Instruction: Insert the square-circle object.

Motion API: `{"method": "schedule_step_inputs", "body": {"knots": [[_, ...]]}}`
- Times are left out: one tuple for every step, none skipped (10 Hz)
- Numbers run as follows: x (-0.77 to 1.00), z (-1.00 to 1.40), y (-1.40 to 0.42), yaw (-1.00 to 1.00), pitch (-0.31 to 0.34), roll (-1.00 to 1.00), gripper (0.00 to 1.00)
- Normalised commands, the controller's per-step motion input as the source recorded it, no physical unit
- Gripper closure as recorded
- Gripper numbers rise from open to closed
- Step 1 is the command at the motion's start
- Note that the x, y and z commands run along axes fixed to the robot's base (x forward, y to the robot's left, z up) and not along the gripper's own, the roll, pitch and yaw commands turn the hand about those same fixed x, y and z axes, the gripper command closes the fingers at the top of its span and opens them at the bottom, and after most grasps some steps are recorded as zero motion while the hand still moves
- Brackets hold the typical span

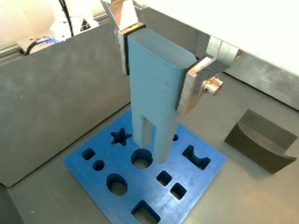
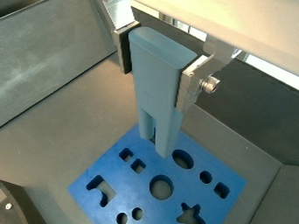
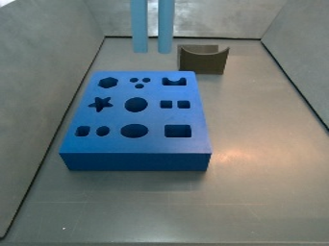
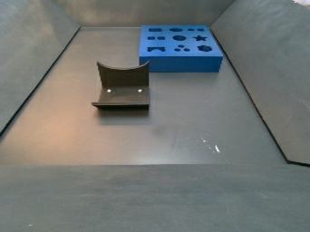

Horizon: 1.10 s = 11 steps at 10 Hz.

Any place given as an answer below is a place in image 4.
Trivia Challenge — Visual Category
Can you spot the blue shape-sorter block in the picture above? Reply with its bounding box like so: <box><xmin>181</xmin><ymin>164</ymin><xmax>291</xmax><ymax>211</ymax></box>
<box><xmin>138</xmin><ymin>24</ymin><xmax>222</xmax><ymax>73</ymax></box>

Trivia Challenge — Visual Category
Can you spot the black curved holder stand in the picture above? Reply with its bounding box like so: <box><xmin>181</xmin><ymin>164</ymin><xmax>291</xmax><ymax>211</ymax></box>
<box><xmin>92</xmin><ymin>63</ymin><xmax>149</xmax><ymax>109</ymax></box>

